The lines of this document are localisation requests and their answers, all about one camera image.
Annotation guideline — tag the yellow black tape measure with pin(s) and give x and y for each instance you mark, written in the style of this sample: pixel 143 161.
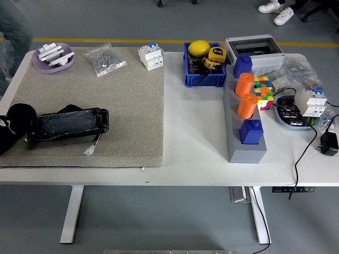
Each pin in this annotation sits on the yellow black tape measure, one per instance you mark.
pixel 212 64

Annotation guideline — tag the black glossy panel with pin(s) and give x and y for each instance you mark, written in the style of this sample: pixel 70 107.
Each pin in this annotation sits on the black glossy panel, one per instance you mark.
pixel 69 124

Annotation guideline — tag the white circuit breaker blue switch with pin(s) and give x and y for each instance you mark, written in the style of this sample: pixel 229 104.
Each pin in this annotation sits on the white circuit breaker blue switch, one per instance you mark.
pixel 149 56
pixel 310 104

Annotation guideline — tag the black chips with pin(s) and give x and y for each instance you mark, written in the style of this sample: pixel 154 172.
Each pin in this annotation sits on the black chips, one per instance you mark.
pixel 290 112

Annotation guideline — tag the light blue oval tray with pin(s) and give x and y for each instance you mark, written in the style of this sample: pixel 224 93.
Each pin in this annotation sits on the light blue oval tray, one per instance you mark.
pixel 282 120

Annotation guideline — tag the grey metal box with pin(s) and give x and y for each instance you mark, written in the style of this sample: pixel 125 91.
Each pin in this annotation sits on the grey metal box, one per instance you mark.
pixel 238 194

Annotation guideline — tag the yellow round tape measure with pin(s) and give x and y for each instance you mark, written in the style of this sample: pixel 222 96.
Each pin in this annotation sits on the yellow round tape measure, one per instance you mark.
pixel 217 53

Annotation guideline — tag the black rag with white print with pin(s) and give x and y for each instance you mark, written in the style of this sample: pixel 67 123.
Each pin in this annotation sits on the black rag with white print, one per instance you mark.
pixel 18 116

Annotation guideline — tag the black table control panel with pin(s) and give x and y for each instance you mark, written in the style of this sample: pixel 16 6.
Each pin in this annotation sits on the black table control panel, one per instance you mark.
pixel 291 189

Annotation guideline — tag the black chair base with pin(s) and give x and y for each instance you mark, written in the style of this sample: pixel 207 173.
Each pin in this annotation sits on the black chair base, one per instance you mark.
pixel 320 10

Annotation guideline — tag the orange cylinder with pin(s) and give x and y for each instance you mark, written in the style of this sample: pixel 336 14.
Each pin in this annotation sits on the orange cylinder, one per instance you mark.
pixel 243 86
pixel 246 107

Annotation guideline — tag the blue plastic bin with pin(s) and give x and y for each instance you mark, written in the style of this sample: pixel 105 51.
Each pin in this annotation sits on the blue plastic bin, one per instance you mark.
pixel 205 79

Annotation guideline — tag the small clear bag white label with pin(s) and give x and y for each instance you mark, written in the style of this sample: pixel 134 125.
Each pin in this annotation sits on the small clear bag white label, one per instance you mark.
pixel 280 83

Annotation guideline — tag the white sneaker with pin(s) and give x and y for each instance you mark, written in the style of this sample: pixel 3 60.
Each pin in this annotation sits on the white sneaker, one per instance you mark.
pixel 268 7
pixel 283 17

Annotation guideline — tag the white table leg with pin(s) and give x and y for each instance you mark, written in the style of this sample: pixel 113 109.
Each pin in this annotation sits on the white table leg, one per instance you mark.
pixel 260 225
pixel 71 217

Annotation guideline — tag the blue block with knob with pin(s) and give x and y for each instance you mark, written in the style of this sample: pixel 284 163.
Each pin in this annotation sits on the blue block with knob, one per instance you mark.
pixel 242 67
pixel 251 133

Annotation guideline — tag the grey electrical enclosure box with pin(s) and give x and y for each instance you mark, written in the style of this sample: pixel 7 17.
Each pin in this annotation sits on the grey electrical enclosure box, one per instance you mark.
pixel 267 62

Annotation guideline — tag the yellow round ball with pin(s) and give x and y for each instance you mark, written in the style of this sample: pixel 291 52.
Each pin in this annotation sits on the yellow round ball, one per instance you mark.
pixel 198 48

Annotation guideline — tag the multicolour puzzle cube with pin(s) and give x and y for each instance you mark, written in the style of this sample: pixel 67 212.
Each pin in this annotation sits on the multicolour puzzle cube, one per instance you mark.
pixel 265 99

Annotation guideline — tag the purple oval tray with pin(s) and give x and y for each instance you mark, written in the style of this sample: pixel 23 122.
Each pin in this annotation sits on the purple oval tray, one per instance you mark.
pixel 42 67

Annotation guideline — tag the black power adapter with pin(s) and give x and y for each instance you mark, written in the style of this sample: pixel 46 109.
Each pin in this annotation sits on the black power adapter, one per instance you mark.
pixel 329 144

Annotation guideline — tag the white plastic clip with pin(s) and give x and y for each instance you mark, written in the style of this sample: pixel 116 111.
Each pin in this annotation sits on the white plastic clip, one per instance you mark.
pixel 49 49
pixel 53 55
pixel 62 58

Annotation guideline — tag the person's leg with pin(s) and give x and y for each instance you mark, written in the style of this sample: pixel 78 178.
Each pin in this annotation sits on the person's leg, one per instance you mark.
pixel 304 4

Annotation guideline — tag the clear bag of parts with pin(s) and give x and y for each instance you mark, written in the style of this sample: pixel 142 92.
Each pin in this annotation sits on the clear bag of parts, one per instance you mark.
pixel 299 70
pixel 329 116

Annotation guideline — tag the grey-brown table mat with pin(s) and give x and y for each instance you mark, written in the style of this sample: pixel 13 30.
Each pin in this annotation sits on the grey-brown table mat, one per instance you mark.
pixel 106 111

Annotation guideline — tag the grey shape holder base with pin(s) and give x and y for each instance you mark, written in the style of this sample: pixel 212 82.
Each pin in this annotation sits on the grey shape holder base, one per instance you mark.
pixel 246 153

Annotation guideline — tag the dark small parts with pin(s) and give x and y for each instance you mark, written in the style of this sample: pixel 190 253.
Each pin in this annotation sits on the dark small parts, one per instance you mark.
pixel 194 66

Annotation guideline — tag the clear bag of screws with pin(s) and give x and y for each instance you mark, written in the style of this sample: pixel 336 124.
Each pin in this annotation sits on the clear bag of screws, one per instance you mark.
pixel 104 59

